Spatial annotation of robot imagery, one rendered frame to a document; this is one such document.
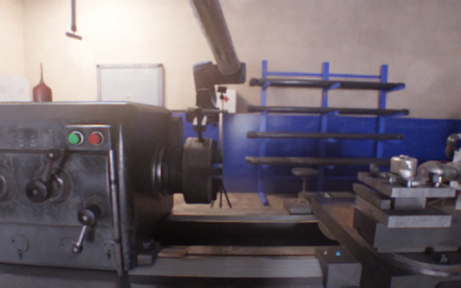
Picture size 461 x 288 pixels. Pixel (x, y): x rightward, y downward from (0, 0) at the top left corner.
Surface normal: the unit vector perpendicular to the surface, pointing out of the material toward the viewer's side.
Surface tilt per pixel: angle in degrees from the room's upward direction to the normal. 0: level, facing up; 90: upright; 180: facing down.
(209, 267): 36
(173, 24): 90
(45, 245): 90
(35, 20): 90
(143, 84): 90
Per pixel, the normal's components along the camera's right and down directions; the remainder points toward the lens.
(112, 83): 0.00, 0.11
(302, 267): 0.01, -0.74
